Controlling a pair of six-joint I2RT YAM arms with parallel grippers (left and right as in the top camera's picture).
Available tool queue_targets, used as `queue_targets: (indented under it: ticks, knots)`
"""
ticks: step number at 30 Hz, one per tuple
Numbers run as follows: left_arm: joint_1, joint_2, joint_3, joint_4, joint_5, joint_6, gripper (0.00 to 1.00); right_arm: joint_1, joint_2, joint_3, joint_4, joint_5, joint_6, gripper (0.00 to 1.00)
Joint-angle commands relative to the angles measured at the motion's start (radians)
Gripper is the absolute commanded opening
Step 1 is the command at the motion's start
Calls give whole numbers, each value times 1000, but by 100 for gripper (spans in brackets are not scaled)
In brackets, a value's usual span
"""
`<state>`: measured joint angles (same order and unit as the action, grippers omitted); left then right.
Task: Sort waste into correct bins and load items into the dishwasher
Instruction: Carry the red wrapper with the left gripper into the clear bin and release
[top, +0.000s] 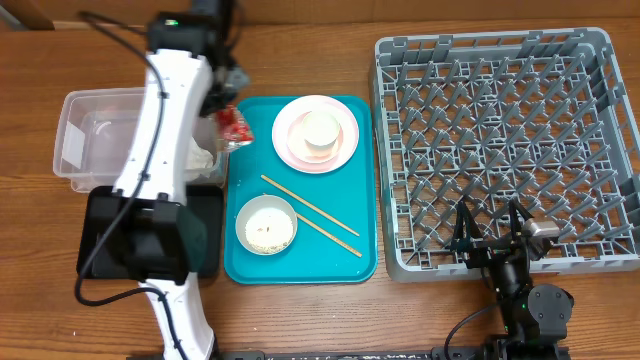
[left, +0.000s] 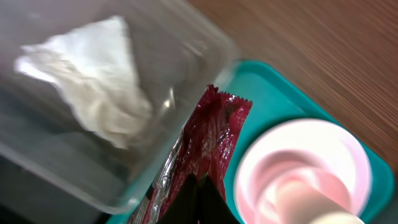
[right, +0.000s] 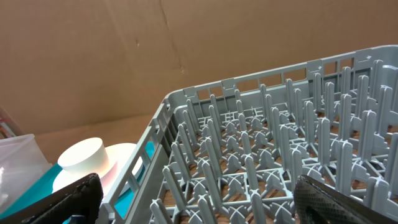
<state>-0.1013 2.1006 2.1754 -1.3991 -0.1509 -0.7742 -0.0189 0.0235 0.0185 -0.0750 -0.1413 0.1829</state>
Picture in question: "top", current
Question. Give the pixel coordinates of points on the grey dishwasher rack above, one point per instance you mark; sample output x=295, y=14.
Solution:
x=540, y=116

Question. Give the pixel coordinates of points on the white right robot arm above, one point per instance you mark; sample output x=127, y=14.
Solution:
x=535, y=317

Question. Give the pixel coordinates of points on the pink plate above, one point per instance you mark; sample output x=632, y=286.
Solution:
x=290, y=146

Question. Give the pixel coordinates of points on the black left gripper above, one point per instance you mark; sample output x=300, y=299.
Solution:
x=236, y=77

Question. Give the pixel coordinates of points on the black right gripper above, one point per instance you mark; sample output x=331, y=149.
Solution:
x=464, y=241

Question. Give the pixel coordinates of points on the pile of rice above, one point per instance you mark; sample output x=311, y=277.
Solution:
x=269, y=230

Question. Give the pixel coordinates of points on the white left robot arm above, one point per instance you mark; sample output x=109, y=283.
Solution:
x=175, y=87

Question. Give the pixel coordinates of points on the black rectangular tray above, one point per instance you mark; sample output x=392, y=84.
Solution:
x=210, y=225

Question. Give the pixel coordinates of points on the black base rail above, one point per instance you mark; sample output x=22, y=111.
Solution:
x=436, y=353

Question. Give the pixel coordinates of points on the red foil wrapper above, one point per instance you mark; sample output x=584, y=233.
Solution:
x=232, y=129

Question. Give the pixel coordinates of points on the white paper cup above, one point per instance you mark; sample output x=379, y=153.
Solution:
x=320, y=130

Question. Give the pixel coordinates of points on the grey bowl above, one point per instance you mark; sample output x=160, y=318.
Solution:
x=255, y=204

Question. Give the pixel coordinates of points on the white napkin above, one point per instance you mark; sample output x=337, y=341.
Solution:
x=198, y=158

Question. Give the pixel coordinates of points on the clear plastic bin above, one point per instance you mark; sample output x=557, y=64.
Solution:
x=95, y=133

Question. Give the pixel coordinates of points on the wooden chopstick plain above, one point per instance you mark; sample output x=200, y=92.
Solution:
x=329, y=236

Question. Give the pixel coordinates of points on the teal plastic tray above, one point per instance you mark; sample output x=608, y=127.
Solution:
x=347, y=193

